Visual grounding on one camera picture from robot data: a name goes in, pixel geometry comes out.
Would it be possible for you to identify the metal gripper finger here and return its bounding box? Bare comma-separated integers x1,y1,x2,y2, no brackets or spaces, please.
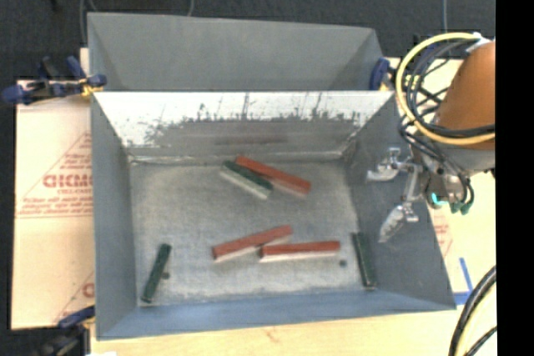
377,204,420,244
365,147,414,183

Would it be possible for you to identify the dark green flat block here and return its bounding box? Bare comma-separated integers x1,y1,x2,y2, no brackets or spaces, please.
350,232,379,291
219,160,275,201
140,243,174,304

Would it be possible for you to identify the red-brown flat block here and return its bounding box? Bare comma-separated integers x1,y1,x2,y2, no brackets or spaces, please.
258,240,342,264
211,224,295,264
234,155,313,199

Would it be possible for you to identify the grey metal bin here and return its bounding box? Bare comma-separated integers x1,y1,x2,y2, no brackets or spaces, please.
85,11,458,341

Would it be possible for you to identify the pale board with red print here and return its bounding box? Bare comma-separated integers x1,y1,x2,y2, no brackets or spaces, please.
10,79,97,330

